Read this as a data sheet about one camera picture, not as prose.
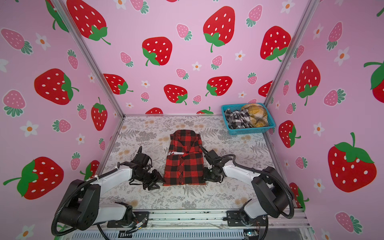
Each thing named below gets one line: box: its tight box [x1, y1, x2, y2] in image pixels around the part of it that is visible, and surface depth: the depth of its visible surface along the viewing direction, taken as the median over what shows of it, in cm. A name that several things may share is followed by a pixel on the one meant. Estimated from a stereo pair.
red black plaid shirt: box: [163, 129, 206, 186], surface depth 92 cm
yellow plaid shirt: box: [241, 103, 269, 128], surface depth 109 cm
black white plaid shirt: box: [225, 108, 252, 129], surface depth 109 cm
